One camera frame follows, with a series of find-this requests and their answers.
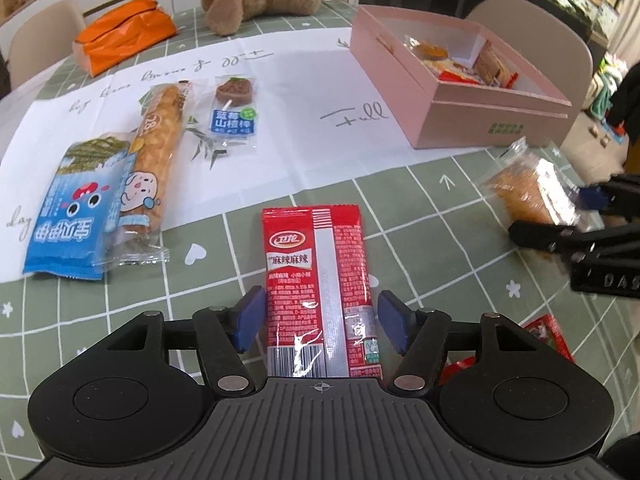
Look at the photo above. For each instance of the blue seaweed snack bag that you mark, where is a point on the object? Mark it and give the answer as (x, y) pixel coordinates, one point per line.
(70, 238)

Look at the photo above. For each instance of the blue hawthorn snack packet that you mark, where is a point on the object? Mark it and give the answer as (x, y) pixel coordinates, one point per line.
(234, 114)

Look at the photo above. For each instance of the red green candy packet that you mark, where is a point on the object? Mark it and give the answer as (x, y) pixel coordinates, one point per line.
(449, 71)

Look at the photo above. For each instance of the small orange candy packet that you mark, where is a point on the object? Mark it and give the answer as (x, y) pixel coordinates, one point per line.
(425, 51)

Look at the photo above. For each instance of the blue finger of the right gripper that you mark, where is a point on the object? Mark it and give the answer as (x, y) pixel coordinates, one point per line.
(558, 240)
(592, 198)

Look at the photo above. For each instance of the orange paper bag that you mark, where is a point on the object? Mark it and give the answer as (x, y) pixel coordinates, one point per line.
(120, 34)

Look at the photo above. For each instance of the white printed paper mat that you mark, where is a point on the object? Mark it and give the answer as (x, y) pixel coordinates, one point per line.
(269, 115)

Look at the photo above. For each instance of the long biscuit stick packet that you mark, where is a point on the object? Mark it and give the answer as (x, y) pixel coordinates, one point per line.
(143, 197)

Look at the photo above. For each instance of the beige dining chair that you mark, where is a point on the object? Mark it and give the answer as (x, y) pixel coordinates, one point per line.
(550, 45)

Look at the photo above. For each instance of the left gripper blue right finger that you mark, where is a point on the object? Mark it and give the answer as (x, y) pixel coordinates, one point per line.
(420, 338)

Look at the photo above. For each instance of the round bread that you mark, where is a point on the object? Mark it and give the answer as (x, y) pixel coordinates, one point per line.
(533, 189)

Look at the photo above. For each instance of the red yellow snack packet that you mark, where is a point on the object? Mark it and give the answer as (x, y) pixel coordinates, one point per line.
(491, 68)

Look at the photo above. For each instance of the pink cardboard box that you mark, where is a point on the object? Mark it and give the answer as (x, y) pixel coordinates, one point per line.
(439, 114)

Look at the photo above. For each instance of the red spicy strip packet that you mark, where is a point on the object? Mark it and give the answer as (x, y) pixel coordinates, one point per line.
(321, 321)

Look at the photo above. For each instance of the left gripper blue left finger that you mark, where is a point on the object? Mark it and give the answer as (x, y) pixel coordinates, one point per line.
(222, 336)

